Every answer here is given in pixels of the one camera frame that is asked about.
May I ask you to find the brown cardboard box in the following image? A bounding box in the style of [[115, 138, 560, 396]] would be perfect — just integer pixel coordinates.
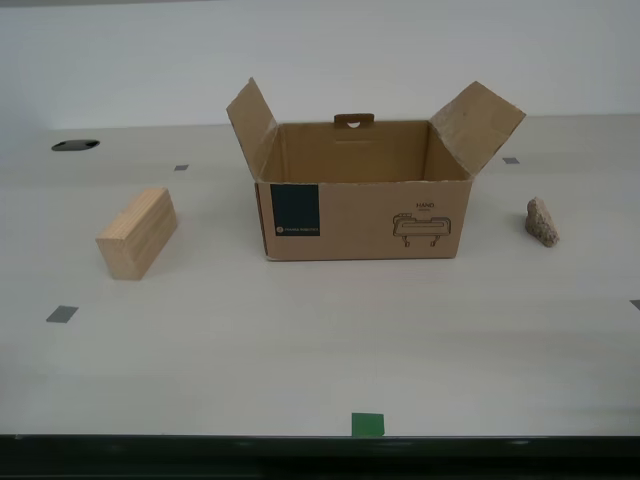
[[225, 77, 527, 262]]

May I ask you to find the light wooden block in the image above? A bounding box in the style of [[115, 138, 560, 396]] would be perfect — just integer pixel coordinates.
[[95, 187, 179, 282]]

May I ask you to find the speckled granite rock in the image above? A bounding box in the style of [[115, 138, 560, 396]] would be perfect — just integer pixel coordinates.
[[525, 196, 561, 248]]

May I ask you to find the green tape square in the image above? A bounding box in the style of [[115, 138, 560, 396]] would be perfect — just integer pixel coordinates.
[[351, 412, 386, 436]]

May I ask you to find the black table cable grommet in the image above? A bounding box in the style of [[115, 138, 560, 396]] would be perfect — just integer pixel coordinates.
[[51, 139, 101, 153]]

